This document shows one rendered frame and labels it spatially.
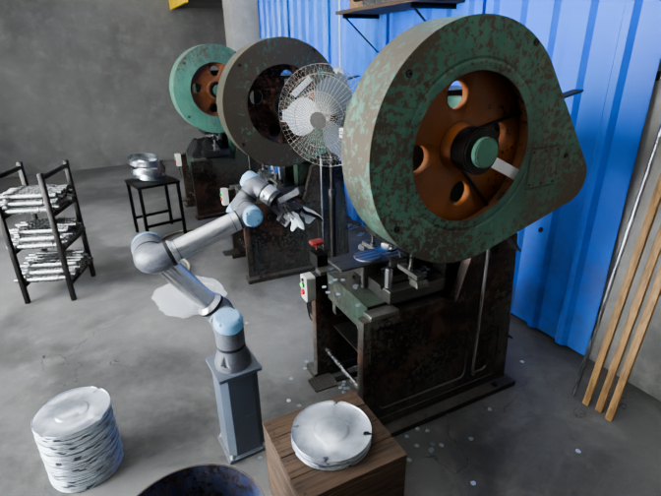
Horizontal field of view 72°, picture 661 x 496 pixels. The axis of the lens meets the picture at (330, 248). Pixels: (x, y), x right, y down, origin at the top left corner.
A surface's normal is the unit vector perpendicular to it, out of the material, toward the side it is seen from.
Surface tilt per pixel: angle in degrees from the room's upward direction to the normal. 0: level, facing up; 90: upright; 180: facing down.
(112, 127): 90
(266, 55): 90
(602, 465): 0
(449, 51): 90
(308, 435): 0
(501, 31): 90
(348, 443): 0
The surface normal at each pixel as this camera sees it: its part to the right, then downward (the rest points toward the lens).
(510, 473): -0.02, -0.92
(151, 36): 0.45, 0.34
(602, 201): -0.89, 0.19
